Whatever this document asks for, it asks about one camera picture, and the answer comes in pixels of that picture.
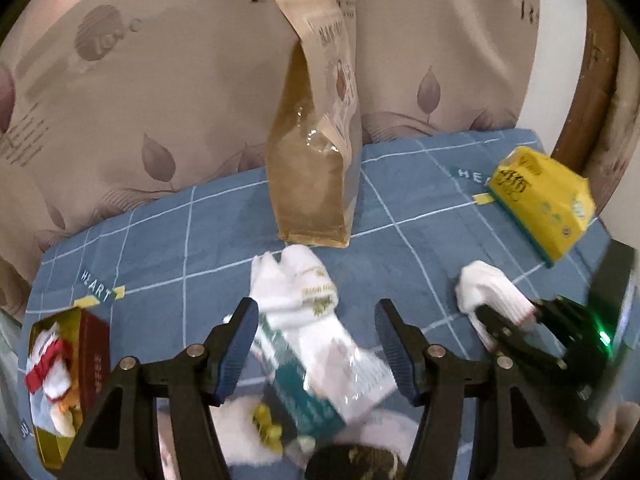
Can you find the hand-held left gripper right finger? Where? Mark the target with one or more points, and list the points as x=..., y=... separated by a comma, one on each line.
x=395, y=360

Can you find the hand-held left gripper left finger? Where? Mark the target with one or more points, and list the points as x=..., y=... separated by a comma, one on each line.
x=240, y=355

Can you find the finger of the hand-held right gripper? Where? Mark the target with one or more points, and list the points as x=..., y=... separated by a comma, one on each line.
x=510, y=340
x=565, y=317

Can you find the white ribbed sock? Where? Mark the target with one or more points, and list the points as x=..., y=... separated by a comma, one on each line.
x=485, y=285

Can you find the white fluffy sock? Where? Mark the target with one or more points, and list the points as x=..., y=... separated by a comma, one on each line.
x=235, y=435

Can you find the green and white sock packet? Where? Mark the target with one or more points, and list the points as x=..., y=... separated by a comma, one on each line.
x=310, y=395

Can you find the white sock with gold print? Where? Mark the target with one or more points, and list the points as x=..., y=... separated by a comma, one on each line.
x=290, y=285

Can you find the red metal tin box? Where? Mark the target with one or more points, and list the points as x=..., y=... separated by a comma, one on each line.
x=95, y=355

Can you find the orange soft toy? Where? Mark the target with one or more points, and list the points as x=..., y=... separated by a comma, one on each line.
x=67, y=405

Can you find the red and white cloth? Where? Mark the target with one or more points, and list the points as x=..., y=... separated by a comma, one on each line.
x=42, y=372

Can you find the person's right hand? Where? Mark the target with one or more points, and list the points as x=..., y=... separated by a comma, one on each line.
x=625, y=435

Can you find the dark zip pouch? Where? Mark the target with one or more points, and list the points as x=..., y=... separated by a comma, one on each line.
x=350, y=465

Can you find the yellow tissue pack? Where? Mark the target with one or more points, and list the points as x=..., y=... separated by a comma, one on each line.
x=540, y=205

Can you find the blue checked tablecloth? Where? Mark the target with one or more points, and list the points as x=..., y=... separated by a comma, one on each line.
x=410, y=210

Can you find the brown paper bag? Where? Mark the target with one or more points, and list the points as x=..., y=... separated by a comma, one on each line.
x=310, y=185

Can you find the beige leaf print curtain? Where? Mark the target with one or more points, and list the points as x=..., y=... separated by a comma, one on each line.
x=150, y=85

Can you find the brown wooden frame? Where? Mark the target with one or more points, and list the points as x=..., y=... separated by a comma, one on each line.
x=595, y=85

